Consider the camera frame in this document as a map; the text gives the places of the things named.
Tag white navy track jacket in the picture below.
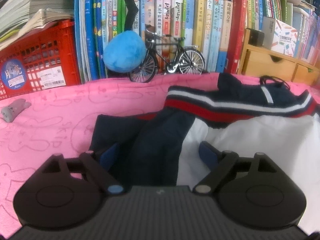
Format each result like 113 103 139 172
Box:
90 74 319 232

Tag small grey plush toy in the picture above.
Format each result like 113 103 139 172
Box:
1 99 31 122

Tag wooden desk organizer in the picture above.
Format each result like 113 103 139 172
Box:
236 29 319 86

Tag large blue plush toy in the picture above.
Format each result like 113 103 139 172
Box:
103 30 146 73

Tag red plastic crate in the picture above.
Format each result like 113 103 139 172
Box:
1 20 81 100

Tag miniature black bicycle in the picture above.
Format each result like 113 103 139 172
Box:
128 30 205 83

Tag black power adapter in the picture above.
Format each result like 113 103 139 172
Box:
248 29 265 47

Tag white stationery box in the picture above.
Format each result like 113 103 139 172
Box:
262 17 298 57

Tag left row of books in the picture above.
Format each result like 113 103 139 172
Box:
74 0 247 82

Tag row of books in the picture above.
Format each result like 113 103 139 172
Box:
246 0 288 31
74 0 247 82
292 5 319 65

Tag right row of books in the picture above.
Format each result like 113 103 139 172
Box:
292 5 319 65

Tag middle row of books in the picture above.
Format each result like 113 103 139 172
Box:
246 0 288 31

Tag stack of papers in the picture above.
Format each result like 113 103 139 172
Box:
1 0 74 49

